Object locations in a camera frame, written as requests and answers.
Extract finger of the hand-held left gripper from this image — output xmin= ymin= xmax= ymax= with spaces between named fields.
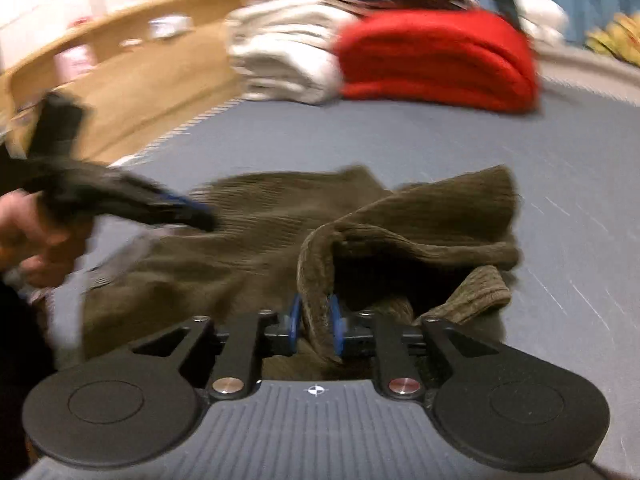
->
xmin=120 ymin=172 xmax=219 ymax=234

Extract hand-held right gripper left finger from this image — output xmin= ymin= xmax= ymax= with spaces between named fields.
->
xmin=129 ymin=294 xmax=304 ymax=402

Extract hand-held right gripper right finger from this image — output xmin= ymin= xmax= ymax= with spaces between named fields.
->
xmin=326 ymin=294 xmax=503 ymax=401

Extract olive corduroy pants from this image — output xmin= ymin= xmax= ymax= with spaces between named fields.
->
xmin=82 ymin=164 xmax=522 ymax=382

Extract person's left hand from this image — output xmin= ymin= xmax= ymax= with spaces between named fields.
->
xmin=0 ymin=191 xmax=97 ymax=287

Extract white folded blanket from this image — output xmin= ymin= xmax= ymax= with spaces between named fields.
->
xmin=227 ymin=2 xmax=346 ymax=105

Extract grey bed mattress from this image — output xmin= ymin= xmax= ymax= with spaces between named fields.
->
xmin=50 ymin=47 xmax=640 ymax=480

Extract red folded blanket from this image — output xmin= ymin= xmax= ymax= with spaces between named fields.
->
xmin=334 ymin=9 xmax=542 ymax=113

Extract white plush toy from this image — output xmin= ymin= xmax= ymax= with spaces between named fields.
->
xmin=515 ymin=0 xmax=570 ymax=45

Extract yellow plush toy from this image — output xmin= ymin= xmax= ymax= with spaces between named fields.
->
xmin=585 ymin=12 xmax=640 ymax=67

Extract wooden bed frame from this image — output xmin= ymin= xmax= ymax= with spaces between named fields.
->
xmin=0 ymin=0 xmax=251 ymax=166

